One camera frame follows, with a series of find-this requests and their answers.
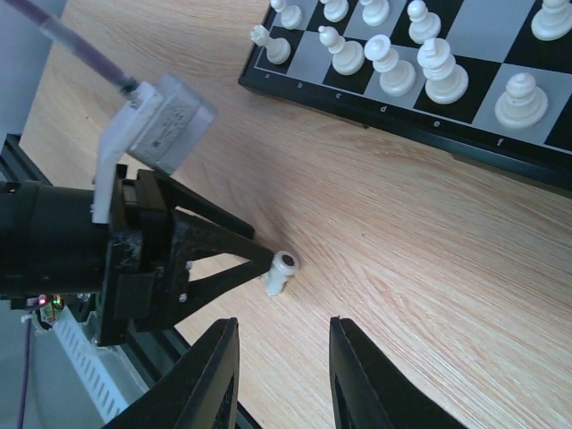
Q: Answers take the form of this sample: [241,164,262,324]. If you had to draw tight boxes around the light blue cable duct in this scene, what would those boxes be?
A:
[53,308,148,424]

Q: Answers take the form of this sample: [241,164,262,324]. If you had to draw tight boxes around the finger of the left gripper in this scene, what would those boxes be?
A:
[167,210,272,322]
[155,172,255,240]

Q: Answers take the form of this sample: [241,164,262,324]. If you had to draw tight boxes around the white pawn c file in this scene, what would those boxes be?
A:
[359,0,390,27]

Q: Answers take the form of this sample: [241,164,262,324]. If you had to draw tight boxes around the white pawn a file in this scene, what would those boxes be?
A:
[270,0,303,29]

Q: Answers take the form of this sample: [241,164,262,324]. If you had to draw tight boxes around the white queen piece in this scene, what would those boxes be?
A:
[364,34,416,97]

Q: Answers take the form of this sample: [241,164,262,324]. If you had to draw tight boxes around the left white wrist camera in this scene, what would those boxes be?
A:
[91,73,216,224]

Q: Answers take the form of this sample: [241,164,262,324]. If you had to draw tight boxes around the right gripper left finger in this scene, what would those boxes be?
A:
[105,317,240,429]

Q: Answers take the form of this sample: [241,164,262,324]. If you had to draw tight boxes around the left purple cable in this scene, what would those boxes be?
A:
[8,0,135,429]

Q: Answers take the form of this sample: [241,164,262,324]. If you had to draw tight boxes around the left controller board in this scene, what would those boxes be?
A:
[21,294,65,332]

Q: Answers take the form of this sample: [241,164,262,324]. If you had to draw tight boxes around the white pawn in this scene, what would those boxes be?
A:
[531,0,572,41]

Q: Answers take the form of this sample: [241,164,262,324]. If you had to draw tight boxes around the white chess pieces pile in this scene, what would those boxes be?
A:
[265,250,299,297]

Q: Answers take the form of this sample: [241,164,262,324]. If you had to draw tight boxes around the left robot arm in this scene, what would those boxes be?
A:
[1,165,273,346]

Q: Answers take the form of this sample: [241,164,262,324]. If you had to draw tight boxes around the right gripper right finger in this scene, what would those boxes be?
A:
[329,316,464,428]

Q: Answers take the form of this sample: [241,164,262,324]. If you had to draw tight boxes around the black and silver chessboard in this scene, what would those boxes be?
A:
[239,0,571,190]

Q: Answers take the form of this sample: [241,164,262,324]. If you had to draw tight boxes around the white pawn d file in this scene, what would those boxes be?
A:
[407,0,442,45]

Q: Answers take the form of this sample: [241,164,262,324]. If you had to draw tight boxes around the black aluminium frame rail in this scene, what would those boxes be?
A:
[1,136,191,374]

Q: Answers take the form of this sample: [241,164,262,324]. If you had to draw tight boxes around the white rook piece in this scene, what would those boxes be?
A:
[250,24,291,64]

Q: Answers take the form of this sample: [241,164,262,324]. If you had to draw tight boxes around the white king piece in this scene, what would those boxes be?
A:
[416,38,468,105]

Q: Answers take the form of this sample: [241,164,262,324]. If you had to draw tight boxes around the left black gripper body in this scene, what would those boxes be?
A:
[97,164,190,347]

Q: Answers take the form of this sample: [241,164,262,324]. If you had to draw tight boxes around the white pawn b file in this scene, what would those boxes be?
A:
[320,0,349,23]

